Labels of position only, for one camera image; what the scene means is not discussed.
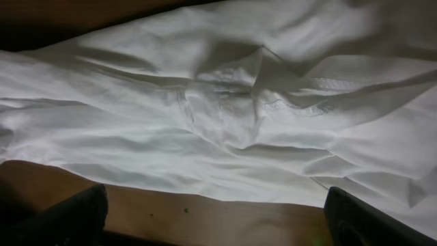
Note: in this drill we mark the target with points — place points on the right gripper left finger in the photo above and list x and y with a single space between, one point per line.
78 220

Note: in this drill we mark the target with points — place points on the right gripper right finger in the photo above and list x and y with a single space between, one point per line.
352 222

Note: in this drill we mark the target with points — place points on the white t-shirt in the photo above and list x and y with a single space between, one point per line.
255 101

